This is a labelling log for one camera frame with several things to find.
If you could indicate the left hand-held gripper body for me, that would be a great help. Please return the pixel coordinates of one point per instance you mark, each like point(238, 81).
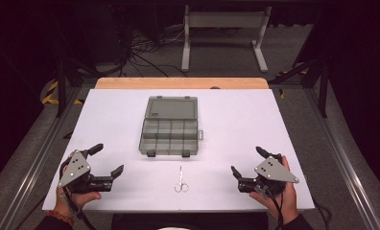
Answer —
point(74, 168)

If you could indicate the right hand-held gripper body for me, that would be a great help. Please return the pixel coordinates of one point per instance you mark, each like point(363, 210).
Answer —
point(273, 171)

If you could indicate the small metal scissors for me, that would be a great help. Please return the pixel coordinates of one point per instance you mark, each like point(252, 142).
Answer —
point(180, 175)

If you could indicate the grey plastic compartment box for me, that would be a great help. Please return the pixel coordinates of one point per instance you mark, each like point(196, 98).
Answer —
point(169, 134)

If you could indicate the person's left hand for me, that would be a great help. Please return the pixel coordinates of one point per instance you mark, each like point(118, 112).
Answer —
point(81, 198)

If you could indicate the person's right hand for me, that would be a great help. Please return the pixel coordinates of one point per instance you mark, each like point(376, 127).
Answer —
point(285, 199)

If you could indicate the white table sheet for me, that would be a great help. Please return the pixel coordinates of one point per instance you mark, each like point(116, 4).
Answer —
point(242, 127)

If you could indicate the person's dark clothing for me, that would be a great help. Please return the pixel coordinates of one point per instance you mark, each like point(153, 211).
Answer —
point(194, 221)

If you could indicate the yellow black floor tape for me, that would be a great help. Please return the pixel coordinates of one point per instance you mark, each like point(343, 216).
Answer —
point(49, 101)
point(282, 73)

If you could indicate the black tripod stand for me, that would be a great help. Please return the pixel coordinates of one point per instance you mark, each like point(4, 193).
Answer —
point(61, 91)
point(322, 92)

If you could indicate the wooden table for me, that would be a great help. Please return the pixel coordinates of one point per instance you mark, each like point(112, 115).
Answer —
point(178, 83)

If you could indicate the white metal stand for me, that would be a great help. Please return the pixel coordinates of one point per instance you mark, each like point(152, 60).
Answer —
point(225, 19)

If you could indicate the aluminium rail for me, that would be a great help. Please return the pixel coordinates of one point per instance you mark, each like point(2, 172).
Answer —
point(344, 154)
point(34, 163)

